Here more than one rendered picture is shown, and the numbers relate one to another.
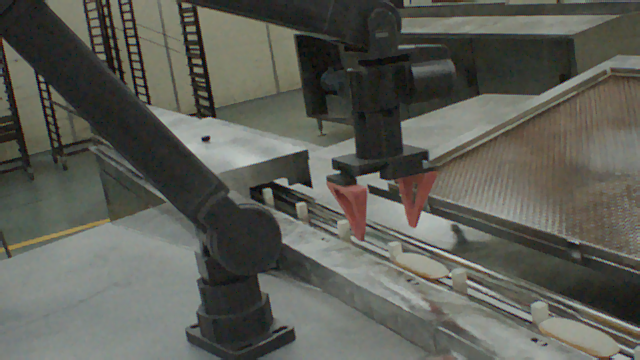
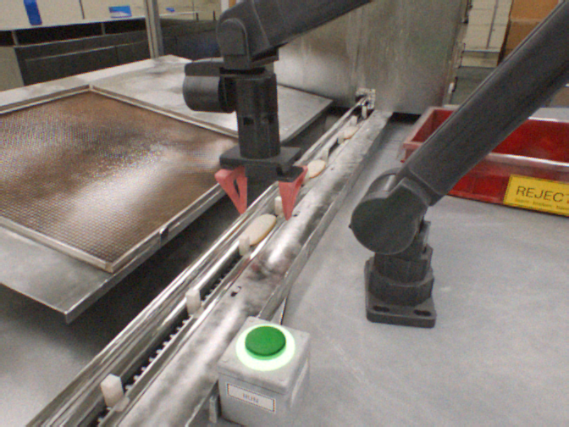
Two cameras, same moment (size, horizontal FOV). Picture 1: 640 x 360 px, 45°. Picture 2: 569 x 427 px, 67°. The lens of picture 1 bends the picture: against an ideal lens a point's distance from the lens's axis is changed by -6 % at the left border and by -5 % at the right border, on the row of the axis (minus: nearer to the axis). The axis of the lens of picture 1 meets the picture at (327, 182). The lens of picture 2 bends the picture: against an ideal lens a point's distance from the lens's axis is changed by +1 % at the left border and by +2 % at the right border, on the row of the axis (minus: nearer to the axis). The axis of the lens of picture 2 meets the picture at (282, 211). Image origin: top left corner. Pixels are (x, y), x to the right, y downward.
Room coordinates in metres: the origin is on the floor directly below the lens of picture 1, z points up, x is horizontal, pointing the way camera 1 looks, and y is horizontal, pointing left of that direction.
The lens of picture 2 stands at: (1.30, 0.36, 1.20)
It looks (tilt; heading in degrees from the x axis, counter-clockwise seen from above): 28 degrees down; 227
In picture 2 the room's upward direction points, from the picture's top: straight up
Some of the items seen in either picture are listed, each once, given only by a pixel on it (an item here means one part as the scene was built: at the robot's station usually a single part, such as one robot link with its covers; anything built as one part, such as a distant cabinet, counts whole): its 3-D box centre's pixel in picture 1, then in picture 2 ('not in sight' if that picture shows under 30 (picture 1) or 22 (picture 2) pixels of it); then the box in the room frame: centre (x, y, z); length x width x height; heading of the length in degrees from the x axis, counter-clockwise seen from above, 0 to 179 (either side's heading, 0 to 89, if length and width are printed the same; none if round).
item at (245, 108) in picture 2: (378, 87); (251, 94); (0.94, -0.08, 1.07); 0.07 x 0.06 x 0.07; 110
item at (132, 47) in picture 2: not in sight; (99, 92); (0.12, -2.83, 0.51); 1.93 x 1.05 x 1.02; 25
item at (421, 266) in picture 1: (420, 264); (258, 227); (0.92, -0.10, 0.86); 0.10 x 0.04 x 0.01; 25
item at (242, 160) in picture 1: (167, 139); not in sight; (1.92, 0.37, 0.89); 1.25 x 0.18 x 0.09; 25
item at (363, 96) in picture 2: not in sight; (365, 98); (0.21, -0.42, 0.89); 0.06 x 0.01 x 0.06; 115
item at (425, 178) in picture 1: (400, 192); (248, 185); (0.95, -0.09, 0.94); 0.07 x 0.07 x 0.09; 25
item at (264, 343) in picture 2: not in sight; (265, 345); (1.11, 0.14, 0.90); 0.04 x 0.04 x 0.02
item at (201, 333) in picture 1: (233, 308); (400, 271); (0.86, 0.13, 0.86); 0.12 x 0.09 x 0.08; 38
